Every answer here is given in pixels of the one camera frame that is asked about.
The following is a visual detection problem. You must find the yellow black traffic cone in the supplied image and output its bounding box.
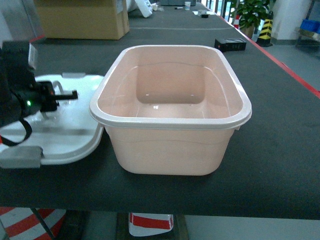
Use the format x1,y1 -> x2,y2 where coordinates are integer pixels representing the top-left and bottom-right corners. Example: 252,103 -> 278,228
256,11 -> 274,47

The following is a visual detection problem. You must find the red white cone far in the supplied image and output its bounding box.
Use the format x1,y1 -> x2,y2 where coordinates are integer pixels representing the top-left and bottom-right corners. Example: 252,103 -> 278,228
233,14 -> 241,30

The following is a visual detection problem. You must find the white box lid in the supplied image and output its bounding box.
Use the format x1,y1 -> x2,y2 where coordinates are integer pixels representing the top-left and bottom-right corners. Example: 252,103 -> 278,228
0,72 -> 105,169

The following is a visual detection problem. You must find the white foam roll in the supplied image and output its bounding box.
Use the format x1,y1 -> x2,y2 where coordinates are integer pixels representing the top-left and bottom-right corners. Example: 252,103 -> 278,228
125,0 -> 161,18

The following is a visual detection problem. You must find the cardboard box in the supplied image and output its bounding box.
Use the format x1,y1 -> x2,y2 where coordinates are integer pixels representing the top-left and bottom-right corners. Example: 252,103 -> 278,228
34,0 -> 130,40

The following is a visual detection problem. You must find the small black device box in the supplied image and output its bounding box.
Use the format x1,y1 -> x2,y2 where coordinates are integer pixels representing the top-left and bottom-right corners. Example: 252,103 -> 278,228
214,38 -> 247,53

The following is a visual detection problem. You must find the dark grey table mat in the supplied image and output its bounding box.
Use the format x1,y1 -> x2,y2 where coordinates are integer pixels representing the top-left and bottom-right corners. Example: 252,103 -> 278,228
0,10 -> 320,220

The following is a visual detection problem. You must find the red white traffic cone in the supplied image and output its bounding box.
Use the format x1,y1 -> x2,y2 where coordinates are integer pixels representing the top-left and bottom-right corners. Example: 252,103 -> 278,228
115,212 -> 189,240

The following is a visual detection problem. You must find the steel shelf with blue bins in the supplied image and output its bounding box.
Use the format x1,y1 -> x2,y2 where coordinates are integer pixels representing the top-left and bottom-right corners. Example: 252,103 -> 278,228
295,0 -> 320,48

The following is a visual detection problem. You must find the pink plastic storage box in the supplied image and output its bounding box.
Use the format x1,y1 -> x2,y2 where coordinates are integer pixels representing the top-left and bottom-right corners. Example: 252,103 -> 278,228
89,45 -> 252,176

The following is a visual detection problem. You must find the red white cone left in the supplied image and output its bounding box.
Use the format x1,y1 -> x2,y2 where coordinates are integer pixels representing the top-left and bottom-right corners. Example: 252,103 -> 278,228
0,206 -> 88,240

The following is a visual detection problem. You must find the white paper cup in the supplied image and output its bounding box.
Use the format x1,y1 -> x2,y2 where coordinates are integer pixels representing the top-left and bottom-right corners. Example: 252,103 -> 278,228
184,1 -> 191,11

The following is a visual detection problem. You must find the potted green plant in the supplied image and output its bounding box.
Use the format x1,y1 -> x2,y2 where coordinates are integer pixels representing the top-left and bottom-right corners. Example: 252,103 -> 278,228
230,0 -> 276,39

